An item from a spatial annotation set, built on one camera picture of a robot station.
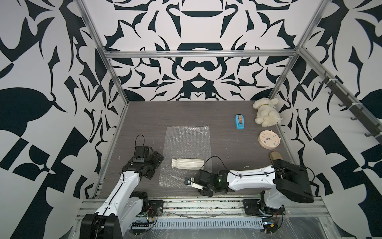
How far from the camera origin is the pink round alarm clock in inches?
37.7

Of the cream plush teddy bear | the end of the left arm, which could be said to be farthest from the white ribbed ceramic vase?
the cream plush teddy bear

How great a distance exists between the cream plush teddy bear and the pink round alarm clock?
69mm

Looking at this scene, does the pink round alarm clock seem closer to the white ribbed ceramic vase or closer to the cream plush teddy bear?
the cream plush teddy bear

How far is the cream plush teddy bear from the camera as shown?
40.3 inches
